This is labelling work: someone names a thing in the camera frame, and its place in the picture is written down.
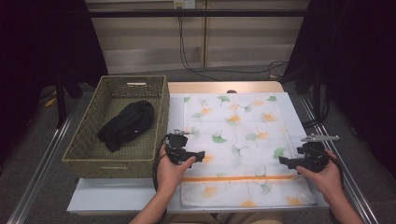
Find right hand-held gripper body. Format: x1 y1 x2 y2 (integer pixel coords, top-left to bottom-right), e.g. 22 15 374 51
297 133 340 174

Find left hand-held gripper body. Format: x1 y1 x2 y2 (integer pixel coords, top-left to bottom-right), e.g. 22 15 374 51
164 129 196 166

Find green woven basket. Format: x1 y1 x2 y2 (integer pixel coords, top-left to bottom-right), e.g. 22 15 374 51
61 75 171 180

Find leaf-print mesh laundry bag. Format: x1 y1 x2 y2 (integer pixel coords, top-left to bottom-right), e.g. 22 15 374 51
179 92 317 209

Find black garment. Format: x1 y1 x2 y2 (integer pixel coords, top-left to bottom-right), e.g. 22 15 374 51
96 100 156 153

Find person's right hand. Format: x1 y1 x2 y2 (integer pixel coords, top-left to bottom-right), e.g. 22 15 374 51
295 148 346 203

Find person's left hand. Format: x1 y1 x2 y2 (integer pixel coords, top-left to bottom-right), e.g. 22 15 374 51
156 145 198 200

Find white table sheet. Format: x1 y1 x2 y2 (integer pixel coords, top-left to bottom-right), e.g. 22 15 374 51
66 92 331 216

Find dark curtain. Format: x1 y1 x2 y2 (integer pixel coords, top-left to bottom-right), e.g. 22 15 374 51
284 0 396 179
0 0 108 166

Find black metal stand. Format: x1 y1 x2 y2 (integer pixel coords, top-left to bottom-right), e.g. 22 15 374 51
54 70 84 129

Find black horizontal bar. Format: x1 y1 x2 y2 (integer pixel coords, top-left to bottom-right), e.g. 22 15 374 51
87 8 309 19

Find right hand-held gripper cable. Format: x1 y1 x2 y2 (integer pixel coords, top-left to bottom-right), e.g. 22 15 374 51
323 148 346 190

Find black floor cables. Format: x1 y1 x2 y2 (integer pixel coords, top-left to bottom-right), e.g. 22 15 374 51
301 91 332 129

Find black wall cable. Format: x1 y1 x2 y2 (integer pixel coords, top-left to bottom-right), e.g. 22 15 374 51
177 17 220 82
180 17 290 77

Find white wall socket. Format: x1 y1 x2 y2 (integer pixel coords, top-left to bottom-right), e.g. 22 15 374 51
173 0 196 9

